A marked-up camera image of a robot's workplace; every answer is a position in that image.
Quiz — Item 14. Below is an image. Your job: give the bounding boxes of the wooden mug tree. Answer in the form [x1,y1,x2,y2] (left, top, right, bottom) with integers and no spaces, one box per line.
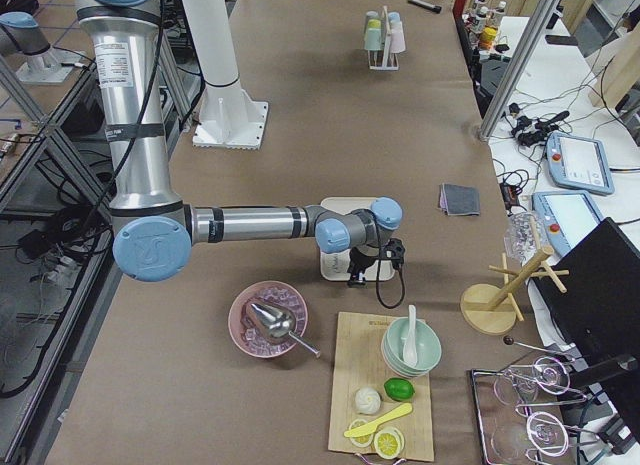
[460,216,569,336]

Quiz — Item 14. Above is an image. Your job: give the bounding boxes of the lemon half slice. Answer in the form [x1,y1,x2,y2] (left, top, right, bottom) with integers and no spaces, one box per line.
[373,427,405,460]

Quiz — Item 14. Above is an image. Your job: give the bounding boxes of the aluminium frame post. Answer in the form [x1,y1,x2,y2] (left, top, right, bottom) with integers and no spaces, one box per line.
[478,0,560,142]

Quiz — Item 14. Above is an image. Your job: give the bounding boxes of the cream rabbit tray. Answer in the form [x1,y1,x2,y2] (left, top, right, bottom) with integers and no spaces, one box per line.
[319,196,397,283]

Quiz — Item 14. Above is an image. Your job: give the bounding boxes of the far teach pendant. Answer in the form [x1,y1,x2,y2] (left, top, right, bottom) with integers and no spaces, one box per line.
[546,131,615,196]

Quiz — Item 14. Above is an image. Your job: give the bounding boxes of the wooden cutting board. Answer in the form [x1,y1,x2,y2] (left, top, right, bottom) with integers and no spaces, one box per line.
[328,312,435,462]

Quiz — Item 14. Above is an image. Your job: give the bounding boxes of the pink bowl with ice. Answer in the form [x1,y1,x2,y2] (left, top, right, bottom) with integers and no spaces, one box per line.
[228,280,308,358]

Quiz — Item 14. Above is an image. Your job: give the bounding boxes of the green lime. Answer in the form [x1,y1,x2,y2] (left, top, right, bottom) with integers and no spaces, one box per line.
[383,377,415,402]

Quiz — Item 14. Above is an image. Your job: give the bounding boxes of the black monitor box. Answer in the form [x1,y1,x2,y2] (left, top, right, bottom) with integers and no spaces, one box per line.
[534,218,639,436]

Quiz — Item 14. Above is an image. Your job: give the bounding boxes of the pink cup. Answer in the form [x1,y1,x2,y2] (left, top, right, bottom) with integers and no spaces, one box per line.
[389,22,406,54]

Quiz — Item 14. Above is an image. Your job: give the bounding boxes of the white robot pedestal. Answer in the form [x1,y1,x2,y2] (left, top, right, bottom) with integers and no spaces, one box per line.
[181,0,269,150]

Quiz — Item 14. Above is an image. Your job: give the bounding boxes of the white wire cup rack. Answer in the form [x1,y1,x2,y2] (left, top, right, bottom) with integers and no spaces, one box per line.
[364,6,402,71]

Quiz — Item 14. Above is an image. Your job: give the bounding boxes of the metal tube black cap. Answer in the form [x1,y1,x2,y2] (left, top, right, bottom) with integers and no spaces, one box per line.
[407,0,442,14]

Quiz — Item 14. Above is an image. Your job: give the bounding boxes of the black camera bracket wrist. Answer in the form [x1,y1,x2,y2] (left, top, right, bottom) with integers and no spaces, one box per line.
[384,238,405,272]

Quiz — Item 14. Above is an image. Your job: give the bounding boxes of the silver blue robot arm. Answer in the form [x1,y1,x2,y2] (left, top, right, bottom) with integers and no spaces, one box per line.
[75,0,405,286]
[1,11,75,85]

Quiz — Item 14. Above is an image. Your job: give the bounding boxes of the near teach pendant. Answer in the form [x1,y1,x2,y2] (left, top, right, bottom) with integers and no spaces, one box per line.
[532,190,604,257]

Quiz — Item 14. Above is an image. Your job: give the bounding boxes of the green cup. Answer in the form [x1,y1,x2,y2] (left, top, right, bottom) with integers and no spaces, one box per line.
[364,27,382,52]

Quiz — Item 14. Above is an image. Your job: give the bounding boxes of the yellow cup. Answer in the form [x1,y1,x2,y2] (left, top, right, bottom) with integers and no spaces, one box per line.
[364,11,382,31]

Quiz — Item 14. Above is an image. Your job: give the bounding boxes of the light blue cup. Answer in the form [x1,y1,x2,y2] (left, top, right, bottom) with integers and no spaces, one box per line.
[387,12,402,29]

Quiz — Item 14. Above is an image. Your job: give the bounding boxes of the black wire glass rack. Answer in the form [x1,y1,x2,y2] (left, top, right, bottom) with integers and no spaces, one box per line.
[467,354,640,465]

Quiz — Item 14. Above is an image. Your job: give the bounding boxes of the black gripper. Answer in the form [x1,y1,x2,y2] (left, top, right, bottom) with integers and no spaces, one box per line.
[347,248,378,287]

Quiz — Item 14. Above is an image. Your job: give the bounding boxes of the white ceramic spoon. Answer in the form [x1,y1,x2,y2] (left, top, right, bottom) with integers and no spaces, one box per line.
[402,304,418,367]

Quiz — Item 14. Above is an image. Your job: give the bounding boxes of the clear plastic glass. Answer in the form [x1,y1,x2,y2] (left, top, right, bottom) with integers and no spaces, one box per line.
[504,212,538,262]

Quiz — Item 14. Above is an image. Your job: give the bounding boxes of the metal ice scoop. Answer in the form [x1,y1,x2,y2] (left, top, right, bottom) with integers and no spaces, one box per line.
[245,300,321,358]

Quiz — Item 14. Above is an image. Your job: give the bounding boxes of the stacked green bowls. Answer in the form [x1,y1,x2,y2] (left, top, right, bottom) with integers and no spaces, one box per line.
[381,317,442,378]

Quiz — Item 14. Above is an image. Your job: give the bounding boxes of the folded grey cloth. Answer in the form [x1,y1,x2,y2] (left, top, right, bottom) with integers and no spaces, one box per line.
[439,183,480,216]

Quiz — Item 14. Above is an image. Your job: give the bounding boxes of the lemon slice under knife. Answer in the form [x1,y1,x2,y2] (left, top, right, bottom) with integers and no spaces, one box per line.
[349,418,374,448]

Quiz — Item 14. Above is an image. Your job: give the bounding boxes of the white steamed bun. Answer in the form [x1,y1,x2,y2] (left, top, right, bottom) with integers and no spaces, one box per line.
[354,387,382,415]

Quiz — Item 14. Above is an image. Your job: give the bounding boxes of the teach pendant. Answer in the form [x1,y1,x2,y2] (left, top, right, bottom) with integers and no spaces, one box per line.
[546,131,615,196]
[532,190,604,257]

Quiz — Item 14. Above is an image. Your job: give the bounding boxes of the yellow plastic knife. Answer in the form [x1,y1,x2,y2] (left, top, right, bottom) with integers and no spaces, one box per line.
[343,403,413,438]

